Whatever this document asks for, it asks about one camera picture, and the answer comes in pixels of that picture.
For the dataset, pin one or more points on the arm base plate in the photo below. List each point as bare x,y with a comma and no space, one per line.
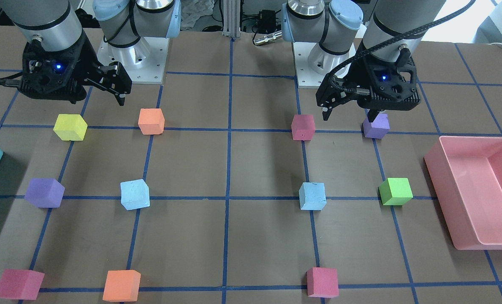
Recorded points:
149,69
307,69

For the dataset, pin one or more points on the green block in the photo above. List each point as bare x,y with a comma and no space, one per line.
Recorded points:
395,191

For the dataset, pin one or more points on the aluminium frame post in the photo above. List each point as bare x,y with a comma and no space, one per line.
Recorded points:
231,12

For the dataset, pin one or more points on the red block far centre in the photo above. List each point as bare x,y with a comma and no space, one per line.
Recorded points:
303,127

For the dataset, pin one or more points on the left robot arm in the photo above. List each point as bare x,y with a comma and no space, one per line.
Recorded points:
393,25

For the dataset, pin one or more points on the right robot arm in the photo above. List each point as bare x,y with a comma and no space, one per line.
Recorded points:
56,25

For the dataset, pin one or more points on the red block near centre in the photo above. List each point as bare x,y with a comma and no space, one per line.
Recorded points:
322,282

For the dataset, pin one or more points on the yellow block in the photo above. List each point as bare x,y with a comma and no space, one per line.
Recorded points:
70,127

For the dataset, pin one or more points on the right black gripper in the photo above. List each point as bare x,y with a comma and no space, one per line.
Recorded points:
87,60

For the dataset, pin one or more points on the pink tray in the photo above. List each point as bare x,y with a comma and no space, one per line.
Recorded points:
466,173

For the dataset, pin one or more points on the orange block near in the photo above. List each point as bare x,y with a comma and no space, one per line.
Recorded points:
122,286

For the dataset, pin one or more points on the orange block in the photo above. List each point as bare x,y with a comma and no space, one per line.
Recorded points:
151,121
122,286

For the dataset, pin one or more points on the black power adapter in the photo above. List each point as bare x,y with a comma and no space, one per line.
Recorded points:
267,21

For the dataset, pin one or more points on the orange block far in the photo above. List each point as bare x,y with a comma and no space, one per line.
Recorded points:
151,121

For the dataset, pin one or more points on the light blue block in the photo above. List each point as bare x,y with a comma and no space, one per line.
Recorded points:
135,194
312,196

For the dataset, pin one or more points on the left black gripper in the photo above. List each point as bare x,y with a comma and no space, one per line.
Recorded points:
357,71

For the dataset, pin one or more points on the purple block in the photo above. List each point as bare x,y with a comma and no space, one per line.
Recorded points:
44,193
378,128

